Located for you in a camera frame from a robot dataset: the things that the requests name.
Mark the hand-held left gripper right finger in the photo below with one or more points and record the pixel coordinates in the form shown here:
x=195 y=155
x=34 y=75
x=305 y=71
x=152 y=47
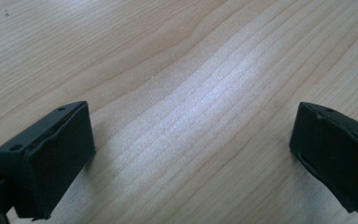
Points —
x=338 y=155

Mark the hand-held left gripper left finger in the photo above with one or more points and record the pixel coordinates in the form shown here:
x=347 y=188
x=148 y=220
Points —
x=52 y=161

